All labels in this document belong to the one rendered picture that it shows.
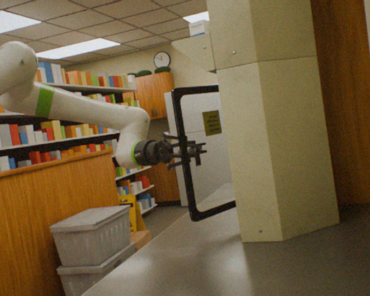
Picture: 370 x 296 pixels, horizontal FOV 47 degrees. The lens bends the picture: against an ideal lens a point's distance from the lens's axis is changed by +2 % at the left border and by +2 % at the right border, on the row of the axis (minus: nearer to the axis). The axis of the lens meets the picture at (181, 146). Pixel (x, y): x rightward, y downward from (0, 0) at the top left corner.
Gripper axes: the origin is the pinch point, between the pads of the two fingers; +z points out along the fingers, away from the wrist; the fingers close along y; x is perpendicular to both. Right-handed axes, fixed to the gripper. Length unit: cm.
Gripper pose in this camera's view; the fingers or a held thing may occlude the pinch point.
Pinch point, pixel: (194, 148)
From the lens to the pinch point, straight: 131.1
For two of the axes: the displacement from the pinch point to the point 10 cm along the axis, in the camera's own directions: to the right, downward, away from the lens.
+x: 7.2, -1.5, 6.8
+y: -1.5, -9.9, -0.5
